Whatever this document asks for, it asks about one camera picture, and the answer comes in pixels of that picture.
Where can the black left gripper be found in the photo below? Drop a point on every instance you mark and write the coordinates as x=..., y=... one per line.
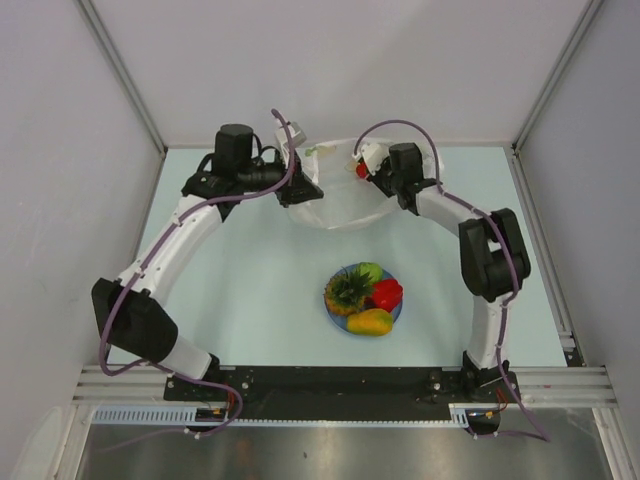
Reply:
x=300, y=188

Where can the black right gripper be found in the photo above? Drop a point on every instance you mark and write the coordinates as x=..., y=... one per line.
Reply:
x=376, y=177

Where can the red fake strawberry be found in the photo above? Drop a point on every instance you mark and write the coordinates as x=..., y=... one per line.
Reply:
x=362, y=171

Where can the white plastic bag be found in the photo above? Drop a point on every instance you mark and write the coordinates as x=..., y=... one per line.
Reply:
x=349, y=202

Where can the green fake apple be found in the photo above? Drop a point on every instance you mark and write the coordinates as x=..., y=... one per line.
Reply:
x=373, y=271

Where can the red fake pepper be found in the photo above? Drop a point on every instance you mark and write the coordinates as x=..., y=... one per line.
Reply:
x=387, y=294

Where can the orange fake pineapple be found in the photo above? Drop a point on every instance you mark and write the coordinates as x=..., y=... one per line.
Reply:
x=346, y=291

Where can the yellow fake fruit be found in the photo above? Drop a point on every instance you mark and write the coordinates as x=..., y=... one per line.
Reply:
x=372, y=322

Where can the blue plastic plate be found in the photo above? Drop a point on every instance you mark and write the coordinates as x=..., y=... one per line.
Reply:
x=340, y=321

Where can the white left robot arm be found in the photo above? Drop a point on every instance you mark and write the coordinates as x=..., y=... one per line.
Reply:
x=129, y=310

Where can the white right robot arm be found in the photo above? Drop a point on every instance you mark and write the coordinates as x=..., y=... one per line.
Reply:
x=493, y=258

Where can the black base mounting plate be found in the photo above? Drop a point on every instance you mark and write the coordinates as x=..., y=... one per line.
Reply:
x=360, y=393

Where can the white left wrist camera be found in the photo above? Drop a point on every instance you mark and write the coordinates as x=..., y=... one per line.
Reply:
x=288, y=137

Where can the aluminium frame rail front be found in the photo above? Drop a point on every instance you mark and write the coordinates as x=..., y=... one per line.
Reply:
x=138, y=386

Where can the white slotted cable duct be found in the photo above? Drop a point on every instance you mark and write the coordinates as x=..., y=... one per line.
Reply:
x=192, y=416

